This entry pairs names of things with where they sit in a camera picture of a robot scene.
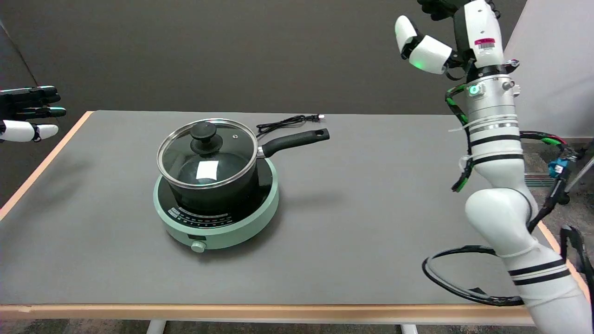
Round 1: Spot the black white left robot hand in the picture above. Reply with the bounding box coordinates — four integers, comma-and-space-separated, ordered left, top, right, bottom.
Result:
0, 86, 67, 143

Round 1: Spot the black cable with blue connector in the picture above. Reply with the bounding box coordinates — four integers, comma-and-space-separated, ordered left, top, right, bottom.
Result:
519, 131, 586, 233

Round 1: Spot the black green braided robot cable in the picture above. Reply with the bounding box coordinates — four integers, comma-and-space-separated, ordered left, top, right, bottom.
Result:
445, 83, 475, 193

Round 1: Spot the grey floor vent grille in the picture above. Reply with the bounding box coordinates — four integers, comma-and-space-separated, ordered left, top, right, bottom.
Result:
524, 173, 557, 188

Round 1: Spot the black pot with handle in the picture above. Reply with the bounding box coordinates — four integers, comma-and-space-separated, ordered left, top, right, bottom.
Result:
165, 128, 330, 215

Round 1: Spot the black power cord with plug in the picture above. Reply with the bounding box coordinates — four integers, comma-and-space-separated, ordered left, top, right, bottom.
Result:
256, 114, 325, 138

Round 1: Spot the glass pot lid black knob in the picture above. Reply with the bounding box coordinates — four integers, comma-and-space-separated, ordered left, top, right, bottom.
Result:
157, 118, 258, 190

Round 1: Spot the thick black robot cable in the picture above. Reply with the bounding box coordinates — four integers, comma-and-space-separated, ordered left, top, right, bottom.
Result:
559, 225, 594, 281

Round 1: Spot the slanted metal stand leg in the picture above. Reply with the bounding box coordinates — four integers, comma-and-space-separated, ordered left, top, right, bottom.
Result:
564, 155, 594, 193

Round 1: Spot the black flat robot cable loop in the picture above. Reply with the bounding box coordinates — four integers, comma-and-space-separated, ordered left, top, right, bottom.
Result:
422, 245, 525, 307

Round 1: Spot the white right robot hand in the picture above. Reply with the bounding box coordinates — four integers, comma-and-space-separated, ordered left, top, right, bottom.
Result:
394, 0, 505, 75

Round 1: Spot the green round induction cooker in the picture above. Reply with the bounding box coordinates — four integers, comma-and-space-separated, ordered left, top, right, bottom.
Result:
153, 158, 280, 253

